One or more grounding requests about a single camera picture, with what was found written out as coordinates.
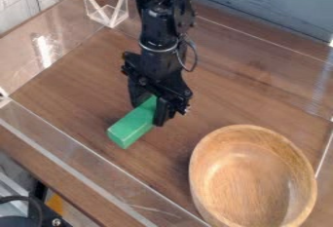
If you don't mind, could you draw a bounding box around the clear acrylic corner bracket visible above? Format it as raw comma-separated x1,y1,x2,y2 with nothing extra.
82,0,128,28

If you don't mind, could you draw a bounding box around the clear acrylic enclosure wall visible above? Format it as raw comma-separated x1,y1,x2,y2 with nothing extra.
0,0,333,227

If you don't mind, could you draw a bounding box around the brown wooden bowl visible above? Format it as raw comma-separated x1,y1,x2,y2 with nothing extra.
188,125,316,227

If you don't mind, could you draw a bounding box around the black cable lower left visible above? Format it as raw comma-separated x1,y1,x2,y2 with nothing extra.
0,195,44,227

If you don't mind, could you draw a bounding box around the green rectangular block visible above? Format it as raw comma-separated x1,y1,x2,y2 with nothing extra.
106,96,156,149

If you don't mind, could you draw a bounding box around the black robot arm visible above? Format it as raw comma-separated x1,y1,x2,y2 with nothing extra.
121,0,195,127

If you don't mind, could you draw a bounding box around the black device lower left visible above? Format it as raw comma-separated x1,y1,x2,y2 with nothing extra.
0,211,73,227

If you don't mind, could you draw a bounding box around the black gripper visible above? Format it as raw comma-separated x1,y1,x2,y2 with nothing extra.
120,52,192,127

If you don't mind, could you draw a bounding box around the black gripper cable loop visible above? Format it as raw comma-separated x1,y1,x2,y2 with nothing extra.
173,34,199,73

